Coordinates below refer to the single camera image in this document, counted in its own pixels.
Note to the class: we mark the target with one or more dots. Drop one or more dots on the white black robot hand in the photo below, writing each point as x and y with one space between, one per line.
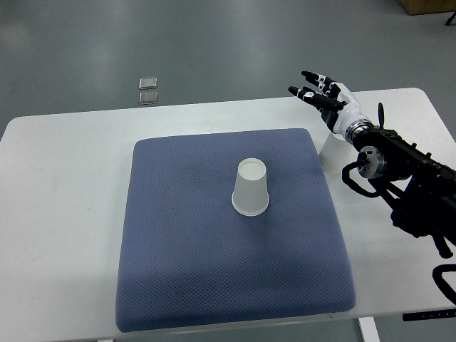
339 108

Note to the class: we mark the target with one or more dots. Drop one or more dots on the white paper cup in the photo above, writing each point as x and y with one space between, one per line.
250 196
336 153

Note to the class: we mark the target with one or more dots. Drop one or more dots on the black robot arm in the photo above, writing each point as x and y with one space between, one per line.
419 190

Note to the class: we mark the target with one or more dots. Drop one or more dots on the brown cardboard box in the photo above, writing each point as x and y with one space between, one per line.
421 7

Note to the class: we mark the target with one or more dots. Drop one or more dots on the black tripod leg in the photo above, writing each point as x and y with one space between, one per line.
450 19

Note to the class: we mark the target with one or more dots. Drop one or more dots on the lower metal floor plate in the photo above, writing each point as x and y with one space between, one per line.
148 98

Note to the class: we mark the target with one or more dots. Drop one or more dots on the metal floor plate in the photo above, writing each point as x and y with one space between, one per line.
148 98
147 83

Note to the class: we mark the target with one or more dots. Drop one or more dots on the upper metal floor plate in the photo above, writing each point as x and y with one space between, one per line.
147 83

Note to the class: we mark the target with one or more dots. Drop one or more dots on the blue textured cushion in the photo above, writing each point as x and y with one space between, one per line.
188 258

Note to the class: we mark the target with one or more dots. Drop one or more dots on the white table leg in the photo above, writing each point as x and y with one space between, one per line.
368 329

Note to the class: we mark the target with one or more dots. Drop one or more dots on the black table control panel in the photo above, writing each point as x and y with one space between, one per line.
429 315

